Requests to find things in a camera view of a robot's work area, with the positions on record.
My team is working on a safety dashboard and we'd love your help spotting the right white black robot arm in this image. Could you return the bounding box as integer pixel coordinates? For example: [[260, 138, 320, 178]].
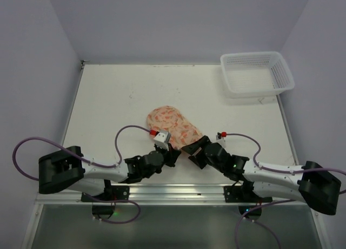
[[182, 136, 341, 215]]

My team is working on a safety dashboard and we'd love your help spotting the floral mesh laundry bag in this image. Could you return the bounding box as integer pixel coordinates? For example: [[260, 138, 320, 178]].
[[147, 106, 203, 150]]

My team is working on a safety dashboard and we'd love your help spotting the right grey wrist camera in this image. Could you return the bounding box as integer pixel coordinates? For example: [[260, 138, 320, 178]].
[[216, 132, 227, 148]]

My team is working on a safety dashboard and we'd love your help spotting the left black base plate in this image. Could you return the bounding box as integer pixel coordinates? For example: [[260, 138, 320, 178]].
[[81, 185, 130, 203]]

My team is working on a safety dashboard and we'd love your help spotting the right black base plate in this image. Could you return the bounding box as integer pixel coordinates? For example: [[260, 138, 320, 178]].
[[223, 181, 272, 203]]

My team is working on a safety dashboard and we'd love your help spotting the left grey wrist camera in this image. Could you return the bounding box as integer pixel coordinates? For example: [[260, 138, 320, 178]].
[[153, 131, 171, 150]]

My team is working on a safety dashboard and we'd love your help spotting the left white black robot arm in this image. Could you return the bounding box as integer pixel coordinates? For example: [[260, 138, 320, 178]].
[[38, 145, 181, 202]]

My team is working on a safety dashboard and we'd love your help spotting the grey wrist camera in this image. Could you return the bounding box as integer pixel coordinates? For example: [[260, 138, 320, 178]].
[[153, 131, 171, 150], [216, 132, 227, 148]]

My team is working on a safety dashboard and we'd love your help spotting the aluminium mounting rail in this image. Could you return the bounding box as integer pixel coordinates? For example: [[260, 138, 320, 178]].
[[35, 184, 303, 206]]

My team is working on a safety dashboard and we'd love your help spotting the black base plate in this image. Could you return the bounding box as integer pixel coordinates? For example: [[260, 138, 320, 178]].
[[223, 181, 272, 203], [81, 185, 130, 203]]

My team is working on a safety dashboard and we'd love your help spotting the white plastic basket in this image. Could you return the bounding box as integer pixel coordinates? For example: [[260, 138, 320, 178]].
[[220, 51, 295, 98]]

